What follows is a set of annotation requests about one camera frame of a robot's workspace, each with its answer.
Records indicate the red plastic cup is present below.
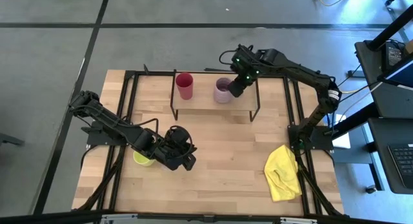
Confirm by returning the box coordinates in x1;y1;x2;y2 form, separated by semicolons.
175;72;194;101

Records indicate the wooden shelf with black wire frame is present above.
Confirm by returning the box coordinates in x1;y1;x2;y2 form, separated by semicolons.
170;68;261;122

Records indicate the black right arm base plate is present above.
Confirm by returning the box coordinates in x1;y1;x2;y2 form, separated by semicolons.
287;124;334;151

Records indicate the black rig bar with silver brackets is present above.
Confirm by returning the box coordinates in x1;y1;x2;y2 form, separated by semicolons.
0;210;413;224

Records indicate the black metal table frame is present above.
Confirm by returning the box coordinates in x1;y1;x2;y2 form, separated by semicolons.
72;64;345;218

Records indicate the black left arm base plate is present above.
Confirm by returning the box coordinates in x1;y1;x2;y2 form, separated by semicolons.
81;120;130;147

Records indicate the lime green mug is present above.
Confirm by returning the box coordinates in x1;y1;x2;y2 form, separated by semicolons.
133;150;156;167

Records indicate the black power adapter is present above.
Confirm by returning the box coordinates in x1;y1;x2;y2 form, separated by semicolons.
383;42;405;67

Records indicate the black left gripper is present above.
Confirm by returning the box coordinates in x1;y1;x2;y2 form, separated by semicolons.
154;125;198;172

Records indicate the black side desk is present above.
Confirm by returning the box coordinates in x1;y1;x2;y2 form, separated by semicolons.
354;39;413;194

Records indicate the purple ribbed mug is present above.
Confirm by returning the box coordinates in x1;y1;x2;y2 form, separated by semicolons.
213;77;234;104

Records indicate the black keyboard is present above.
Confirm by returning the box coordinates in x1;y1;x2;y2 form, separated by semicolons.
388;143;413;189

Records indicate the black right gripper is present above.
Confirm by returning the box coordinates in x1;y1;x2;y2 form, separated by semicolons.
227;44;261;98

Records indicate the grey chair foot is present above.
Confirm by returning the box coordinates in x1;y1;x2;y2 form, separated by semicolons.
0;132;25;147

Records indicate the white paper sheet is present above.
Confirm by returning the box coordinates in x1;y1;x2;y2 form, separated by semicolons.
325;113;351;150

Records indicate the yellow cloth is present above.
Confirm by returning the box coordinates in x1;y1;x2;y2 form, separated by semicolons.
263;144;303;203

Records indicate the black diagonal rig bar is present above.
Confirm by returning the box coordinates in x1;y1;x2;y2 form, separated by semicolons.
367;4;413;51

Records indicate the dark laptop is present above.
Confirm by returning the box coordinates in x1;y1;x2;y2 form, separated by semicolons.
377;56;413;91

